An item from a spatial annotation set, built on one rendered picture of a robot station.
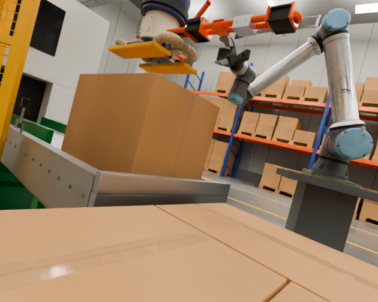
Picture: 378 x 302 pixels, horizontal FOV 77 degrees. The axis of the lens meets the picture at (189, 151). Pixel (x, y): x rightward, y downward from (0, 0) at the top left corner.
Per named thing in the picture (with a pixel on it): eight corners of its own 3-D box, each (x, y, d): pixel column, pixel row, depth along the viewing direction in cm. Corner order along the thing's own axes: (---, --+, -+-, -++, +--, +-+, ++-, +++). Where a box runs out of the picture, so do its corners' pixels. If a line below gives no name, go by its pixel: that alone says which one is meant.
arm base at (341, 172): (306, 169, 148) (311, 153, 147) (339, 178, 144) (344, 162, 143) (315, 172, 129) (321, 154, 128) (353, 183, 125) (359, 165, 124)
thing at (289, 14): (263, 20, 76) (267, 5, 76) (271, 33, 82) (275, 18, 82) (290, 17, 71) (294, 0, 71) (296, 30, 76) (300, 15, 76)
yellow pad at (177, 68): (137, 66, 129) (140, 57, 129) (151, 74, 137) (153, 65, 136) (183, 66, 107) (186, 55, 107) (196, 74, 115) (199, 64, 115)
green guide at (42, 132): (-26, 110, 216) (-24, 100, 216) (-11, 113, 224) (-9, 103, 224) (26, 142, 113) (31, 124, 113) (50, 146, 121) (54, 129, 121)
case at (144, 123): (60, 150, 119) (79, 73, 118) (126, 160, 150) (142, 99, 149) (126, 187, 80) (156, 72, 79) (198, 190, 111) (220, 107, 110)
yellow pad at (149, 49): (107, 50, 114) (109, 39, 114) (124, 59, 122) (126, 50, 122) (153, 45, 93) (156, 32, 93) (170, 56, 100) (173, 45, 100)
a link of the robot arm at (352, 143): (362, 157, 123) (344, 17, 126) (377, 159, 107) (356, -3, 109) (329, 160, 128) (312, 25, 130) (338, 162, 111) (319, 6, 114)
